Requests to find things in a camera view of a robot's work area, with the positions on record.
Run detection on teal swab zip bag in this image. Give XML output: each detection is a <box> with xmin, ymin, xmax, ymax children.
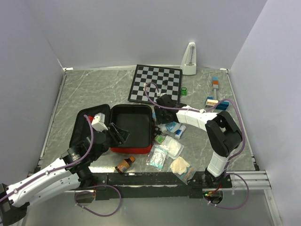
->
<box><xmin>146</xmin><ymin>144</ymin><xmax>168</xmax><ymax>170</ymax></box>

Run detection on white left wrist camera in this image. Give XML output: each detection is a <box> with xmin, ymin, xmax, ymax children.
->
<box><xmin>91</xmin><ymin>113</ymin><xmax>108</xmax><ymax>132</ymax></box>

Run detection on white metronome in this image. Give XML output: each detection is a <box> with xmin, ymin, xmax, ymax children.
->
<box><xmin>180</xmin><ymin>42</ymin><xmax>197</xmax><ymax>75</ymax></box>

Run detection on black white chessboard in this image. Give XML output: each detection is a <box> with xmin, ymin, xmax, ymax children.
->
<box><xmin>127</xmin><ymin>65</ymin><xmax>182</xmax><ymax>104</ymax></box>

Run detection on blue orange grey brick stick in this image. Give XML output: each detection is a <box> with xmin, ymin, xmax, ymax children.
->
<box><xmin>212</xmin><ymin>77</ymin><xmax>219</xmax><ymax>100</ymax></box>

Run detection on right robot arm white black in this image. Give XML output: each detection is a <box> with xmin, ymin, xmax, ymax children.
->
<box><xmin>153</xmin><ymin>94</ymin><xmax>243</xmax><ymax>188</ymax></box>

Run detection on beige gloves plastic bag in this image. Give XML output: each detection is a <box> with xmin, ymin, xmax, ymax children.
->
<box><xmin>170</xmin><ymin>156</ymin><xmax>196</xmax><ymax>185</ymax></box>

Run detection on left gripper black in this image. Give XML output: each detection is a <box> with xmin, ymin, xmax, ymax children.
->
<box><xmin>91</xmin><ymin>122</ymin><xmax>130</xmax><ymax>161</ymax></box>

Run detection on blue white brick block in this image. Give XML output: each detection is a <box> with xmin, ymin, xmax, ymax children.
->
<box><xmin>204</xmin><ymin>96</ymin><xmax>230</xmax><ymax>111</ymax></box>

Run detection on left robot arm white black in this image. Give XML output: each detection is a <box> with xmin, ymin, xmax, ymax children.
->
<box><xmin>0</xmin><ymin>123</ymin><xmax>130</xmax><ymax>226</ymax></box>

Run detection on white blue small tube box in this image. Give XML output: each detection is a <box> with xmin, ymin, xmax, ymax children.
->
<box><xmin>174</xmin><ymin>124</ymin><xmax>186</xmax><ymax>139</ymax></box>

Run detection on white gauze pad bag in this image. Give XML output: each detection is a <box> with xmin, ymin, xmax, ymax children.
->
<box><xmin>161</xmin><ymin>136</ymin><xmax>184</xmax><ymax>159</ymax></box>

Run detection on blue white gauze packet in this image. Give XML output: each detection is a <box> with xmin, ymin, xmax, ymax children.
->
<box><xmin>158</xmin><ymin>121</ymin><xmax>181</xmax><ymax>133</ymax></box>

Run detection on aluminium rail frame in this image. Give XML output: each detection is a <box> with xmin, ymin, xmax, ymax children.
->
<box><xmin>230</xmin><ymin>171</ymin><xmax>271</xmax><ymax>190</ymax></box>

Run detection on brown medicine bottle orange label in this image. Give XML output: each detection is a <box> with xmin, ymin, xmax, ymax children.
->
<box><xmin>115</xmin><ymin>156</ymin><xmax>135</xmax><ymax>174</ymax></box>

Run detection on green small box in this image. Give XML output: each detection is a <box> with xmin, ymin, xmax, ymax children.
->
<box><xmin>154</xmin><ymin>135</ymin><xmax>166</xmax><ymax>144</ymax></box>

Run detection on black red medicine kit case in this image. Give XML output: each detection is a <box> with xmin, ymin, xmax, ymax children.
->
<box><xmin>69</xmin><ymin>104</ymin><xmax>155</xmax><ymax>154</ymax></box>

